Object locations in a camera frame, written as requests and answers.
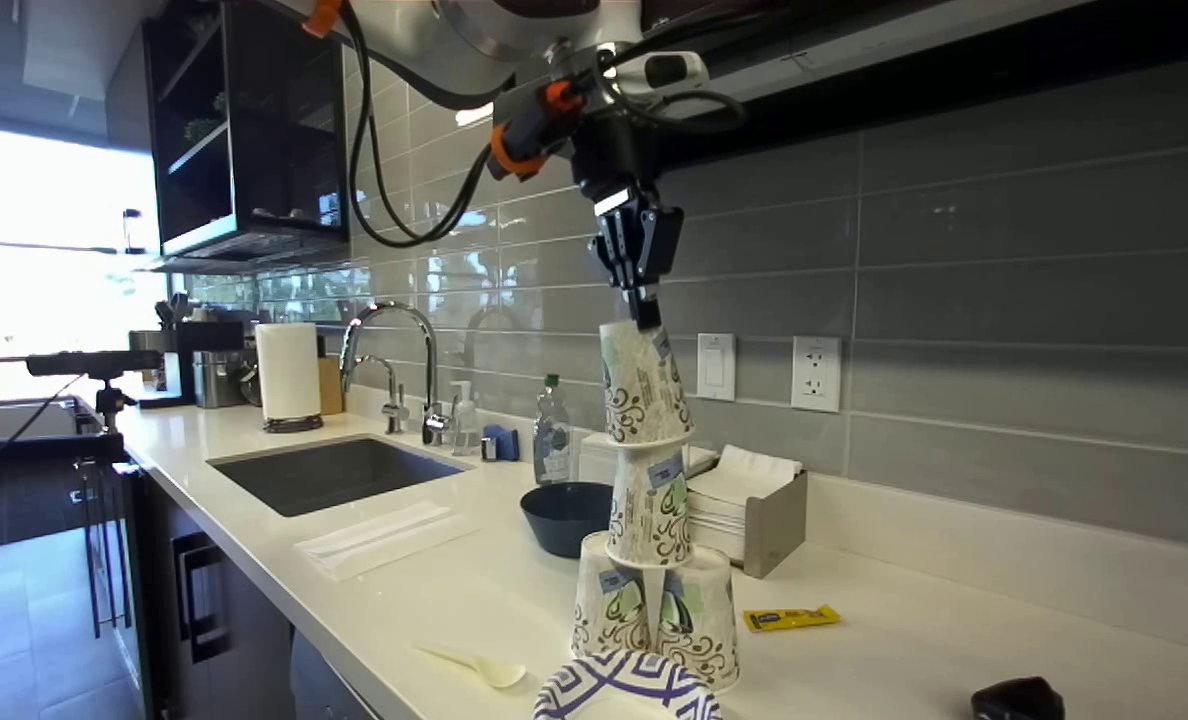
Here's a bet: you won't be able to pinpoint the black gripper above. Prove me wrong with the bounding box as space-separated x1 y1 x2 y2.
563 97 689 332

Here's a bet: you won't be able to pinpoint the dark lower kitchen cabinets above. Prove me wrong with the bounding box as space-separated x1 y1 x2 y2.
124 465 294 720

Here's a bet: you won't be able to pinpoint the white light switch plate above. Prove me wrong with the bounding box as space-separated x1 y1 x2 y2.
691 327 739 403

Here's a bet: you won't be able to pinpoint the black side table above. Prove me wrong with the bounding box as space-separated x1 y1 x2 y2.
0 395 134 555

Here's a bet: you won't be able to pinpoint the white paper towel roll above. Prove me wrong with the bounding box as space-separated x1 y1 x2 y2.
250 319 328 434

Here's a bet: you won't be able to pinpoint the cream plastic spoon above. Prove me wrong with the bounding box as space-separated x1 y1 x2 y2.
415 642 532 698

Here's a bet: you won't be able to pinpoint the small black round object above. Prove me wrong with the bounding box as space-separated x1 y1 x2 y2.
968 675 1067 720

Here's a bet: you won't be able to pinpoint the white napkin stack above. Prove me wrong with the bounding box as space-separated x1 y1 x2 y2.
685 441 808 561

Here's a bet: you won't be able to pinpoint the blue bowl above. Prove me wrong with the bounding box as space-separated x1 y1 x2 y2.
514 481 620 561

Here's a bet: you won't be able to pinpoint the dark upper wall cabinet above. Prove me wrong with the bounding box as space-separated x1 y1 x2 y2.
645 0 1188 180

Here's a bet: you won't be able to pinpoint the clear dish soap bottle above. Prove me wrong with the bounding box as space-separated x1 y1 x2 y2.
529 372 583 487

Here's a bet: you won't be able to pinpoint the white power outlet plate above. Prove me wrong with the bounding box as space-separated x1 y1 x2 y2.
789 332 848 417

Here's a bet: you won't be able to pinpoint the tall chrome gooseneck faucet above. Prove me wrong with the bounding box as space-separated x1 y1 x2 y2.
337 296 450 453

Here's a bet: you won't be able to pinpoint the blue patterned paper plate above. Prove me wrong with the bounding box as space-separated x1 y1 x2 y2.
532 643 729 720

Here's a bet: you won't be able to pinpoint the black camera on tripod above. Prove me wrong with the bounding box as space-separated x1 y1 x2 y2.
24 349 134 434

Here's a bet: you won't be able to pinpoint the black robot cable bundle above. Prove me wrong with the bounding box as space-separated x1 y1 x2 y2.
337 0 757 252

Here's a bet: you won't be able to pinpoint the blue sponge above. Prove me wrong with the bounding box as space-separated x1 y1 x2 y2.
480 419 523 465

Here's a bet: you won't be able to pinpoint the white napkin box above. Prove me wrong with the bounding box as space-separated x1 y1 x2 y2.
691 465 812 581

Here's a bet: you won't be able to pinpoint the yellow packet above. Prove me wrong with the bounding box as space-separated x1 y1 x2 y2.
739 605 842 635

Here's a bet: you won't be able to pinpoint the steel kitchen sink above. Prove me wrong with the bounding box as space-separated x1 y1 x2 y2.
203 435 467 522

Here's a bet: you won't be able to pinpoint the black coffee machine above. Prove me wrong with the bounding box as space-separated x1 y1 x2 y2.
146 296 259 413

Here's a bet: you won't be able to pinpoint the black wrist camera orange trim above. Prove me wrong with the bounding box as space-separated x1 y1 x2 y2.
487 74 589 184

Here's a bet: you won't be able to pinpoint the orange strap on arm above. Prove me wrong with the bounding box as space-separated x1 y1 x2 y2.
301 0 353 41

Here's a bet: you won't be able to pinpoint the small chrome faucet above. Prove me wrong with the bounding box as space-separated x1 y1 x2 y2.
342 351 410 441

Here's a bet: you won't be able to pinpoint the bright window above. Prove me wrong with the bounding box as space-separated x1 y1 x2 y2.
0 117 166 403

